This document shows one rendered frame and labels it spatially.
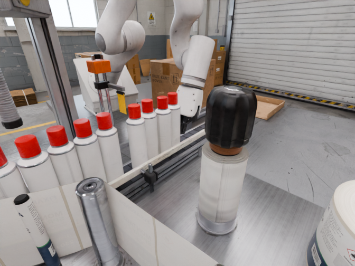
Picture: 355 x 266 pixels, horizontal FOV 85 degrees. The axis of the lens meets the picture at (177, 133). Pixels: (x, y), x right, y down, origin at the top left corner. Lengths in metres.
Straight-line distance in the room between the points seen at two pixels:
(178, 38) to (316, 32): 4.04
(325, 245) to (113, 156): 0.45
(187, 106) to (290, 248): 0.47
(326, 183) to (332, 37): 3.94
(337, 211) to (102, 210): 0.34
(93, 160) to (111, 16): 0.59
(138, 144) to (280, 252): 0.40
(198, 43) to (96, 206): 0.55
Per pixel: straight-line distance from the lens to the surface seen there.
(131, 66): 4.07
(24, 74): 5.84
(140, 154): 0.57
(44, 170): 0.46
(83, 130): 0.47
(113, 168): 0.54
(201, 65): 0.67
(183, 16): 0.68
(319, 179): 0.80
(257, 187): 0.59
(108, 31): 0.91
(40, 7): 0.52
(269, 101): 1.46
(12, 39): 5.78
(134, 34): 0.97
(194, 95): 0.66
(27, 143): 0.44
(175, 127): 0.65
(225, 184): 0.37
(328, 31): 4.60
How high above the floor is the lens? 1.26
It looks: 27 degrees down
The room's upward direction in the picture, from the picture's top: straight up
